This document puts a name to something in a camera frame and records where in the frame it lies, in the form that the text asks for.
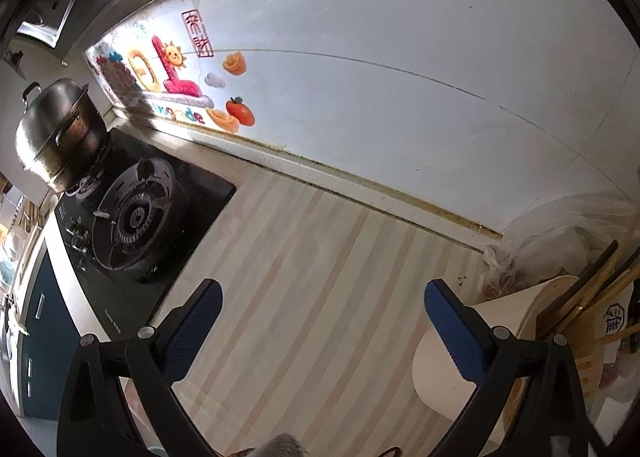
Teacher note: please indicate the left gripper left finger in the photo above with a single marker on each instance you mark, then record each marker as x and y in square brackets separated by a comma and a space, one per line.
[95, 419]

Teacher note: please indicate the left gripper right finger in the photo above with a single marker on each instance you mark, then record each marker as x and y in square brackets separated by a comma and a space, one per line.
[551, 418]

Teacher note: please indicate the blue kitchen cabinet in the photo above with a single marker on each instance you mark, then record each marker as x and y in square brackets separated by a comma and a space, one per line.
[49, 347]

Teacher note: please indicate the cream cylindrical utensil holder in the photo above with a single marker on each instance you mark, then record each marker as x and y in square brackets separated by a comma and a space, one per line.
[440, 386]

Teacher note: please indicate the white paper packet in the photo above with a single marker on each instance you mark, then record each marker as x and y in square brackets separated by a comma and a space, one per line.
[614, 320]

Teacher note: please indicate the black gas stove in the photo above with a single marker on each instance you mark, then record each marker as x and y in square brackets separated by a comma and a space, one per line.
[130, 227]

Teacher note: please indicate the white plastic bag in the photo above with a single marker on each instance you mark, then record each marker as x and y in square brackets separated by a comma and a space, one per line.
[560, 237]

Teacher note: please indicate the striped cat table mat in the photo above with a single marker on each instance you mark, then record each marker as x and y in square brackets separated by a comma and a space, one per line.
[322, 315]

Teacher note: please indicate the steel steamer pot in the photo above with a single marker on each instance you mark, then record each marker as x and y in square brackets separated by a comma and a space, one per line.
[60, 134]

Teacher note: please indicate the colourful wall stickers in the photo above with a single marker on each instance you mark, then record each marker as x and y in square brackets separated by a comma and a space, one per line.
[169, 68]

